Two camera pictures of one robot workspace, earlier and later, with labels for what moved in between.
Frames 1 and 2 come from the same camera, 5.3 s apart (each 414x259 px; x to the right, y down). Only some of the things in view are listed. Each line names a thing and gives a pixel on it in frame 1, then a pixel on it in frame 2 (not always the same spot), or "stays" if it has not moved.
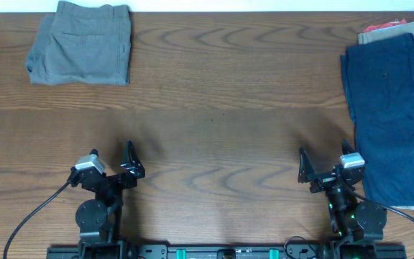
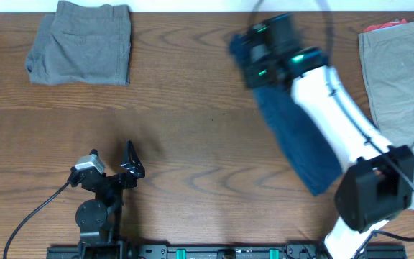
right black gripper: x=326 y=178 → x=251 y=77
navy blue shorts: x=392 y=97 → x=303 y=143
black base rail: x=226 y=251 stays
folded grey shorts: x=83 y=44 stays
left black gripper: x=113 y=178 stays
